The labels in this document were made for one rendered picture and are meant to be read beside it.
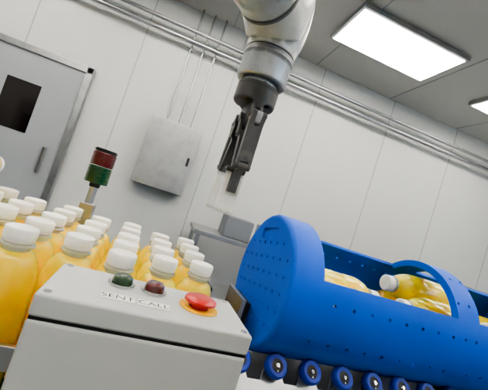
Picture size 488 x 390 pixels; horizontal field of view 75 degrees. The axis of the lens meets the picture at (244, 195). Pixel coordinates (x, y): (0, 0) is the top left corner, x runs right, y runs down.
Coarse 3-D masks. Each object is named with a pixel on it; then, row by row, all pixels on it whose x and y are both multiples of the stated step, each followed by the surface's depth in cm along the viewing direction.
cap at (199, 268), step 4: (192, 260) 55; (196, 260) 56; (192, 264) 54; (196, 264) 53; (200, 264) 53; (204, 264) 55; (208, 264) 56; (192, 268) 53; (196, 268) 53; (200, 268) 53; (204, 268) 53; (208, 268) 53; (212, 268) 54; (192, 272) 53; (196, 272) 53; (200, 272) 53; (204, 272) 53; (208, 272) 54; (204, 276) 53; (208, 276) 54
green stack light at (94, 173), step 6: (90, 168) 89; (96, 168) 88; (102, 168) 89; (90, 174) 88; (96, 174) 88; (102, 174) 89; (108, 174) 91; (90, 180) 88; (96, 180) 88; (102, 180) 89; (108, 180) 92
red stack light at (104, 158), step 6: (96, 150) 89; (96, 156) 88; (102, 156) 88; (108, 156) 89; (114, 156) 91; (96, 162) 88; (102, 162) 89; (108, 162) 90; (114, 162) 91; (108, 168) 90
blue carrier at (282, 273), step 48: (288, 240) 61; (240, 288) 76; (288, 288) 56; (336, 288) 58; (288, 336) 57; (336, 336) 58; (384, 336) 61; (432, 336) 64; (480, 336) 69; (432, 384) 73; (480, 384) 72
